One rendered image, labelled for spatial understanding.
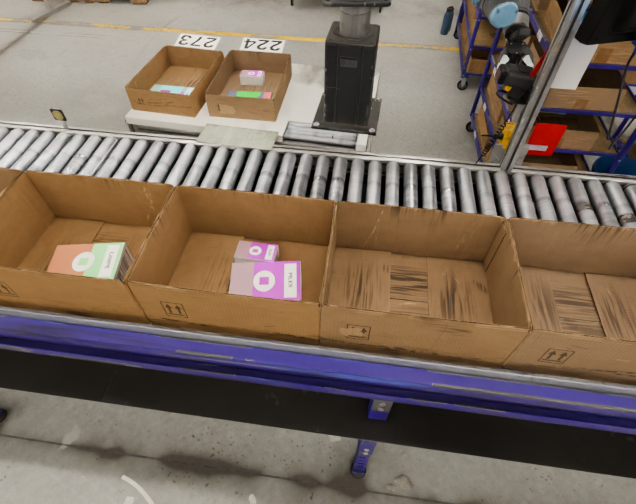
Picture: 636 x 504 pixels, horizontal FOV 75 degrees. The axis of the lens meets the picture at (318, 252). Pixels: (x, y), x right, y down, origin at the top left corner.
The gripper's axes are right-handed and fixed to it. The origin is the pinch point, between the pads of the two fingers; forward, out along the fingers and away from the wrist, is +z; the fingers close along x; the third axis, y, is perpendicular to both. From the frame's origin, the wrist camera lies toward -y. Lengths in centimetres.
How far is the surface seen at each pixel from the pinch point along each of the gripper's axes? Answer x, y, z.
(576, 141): -40, 44, 3
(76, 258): 113, -59, 89
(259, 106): 95, 0, 16
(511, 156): -0.1, -0.2, 31.1
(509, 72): 8.4, -23.7, 14.1
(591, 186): -28.6, 4.6, 38.5
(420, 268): 32, -40, 80
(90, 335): 103, -63, 105
